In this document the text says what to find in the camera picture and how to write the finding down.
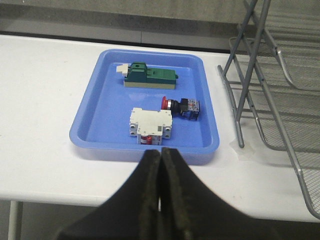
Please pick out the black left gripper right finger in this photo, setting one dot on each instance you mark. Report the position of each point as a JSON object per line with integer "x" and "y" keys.
{"x": 192, "y": 211}

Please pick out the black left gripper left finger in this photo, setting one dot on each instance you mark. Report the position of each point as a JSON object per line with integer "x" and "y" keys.
{"x": 130, "y": 214}

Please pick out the red emergency push button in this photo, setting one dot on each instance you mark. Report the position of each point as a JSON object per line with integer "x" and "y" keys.
{"x": 187, "y": 108}

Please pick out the silver mesh tray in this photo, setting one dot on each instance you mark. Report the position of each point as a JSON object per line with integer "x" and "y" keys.
{"x": 290, "y": 54}
{"x": 299, "y": 111}

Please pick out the white circuit breaker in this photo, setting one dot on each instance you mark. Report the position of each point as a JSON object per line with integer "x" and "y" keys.
{"x": 150, "y": 127}

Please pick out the blue plastic tray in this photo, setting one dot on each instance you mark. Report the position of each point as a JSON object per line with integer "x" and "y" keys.
{"x": 101, "y": 127}

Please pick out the white table leg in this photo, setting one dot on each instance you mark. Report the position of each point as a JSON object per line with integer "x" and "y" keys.
{"x": 15, "y": 220}

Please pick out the dark stone counter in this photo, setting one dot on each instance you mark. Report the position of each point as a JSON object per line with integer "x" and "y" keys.
{"x": 204, "y": 25}

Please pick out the green knife switch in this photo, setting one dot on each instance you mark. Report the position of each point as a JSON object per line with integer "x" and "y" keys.
{"x": 139, "y": 75}

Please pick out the silver rack frame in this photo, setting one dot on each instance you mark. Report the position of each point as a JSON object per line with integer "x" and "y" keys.
{"x": 250, "y": 34}

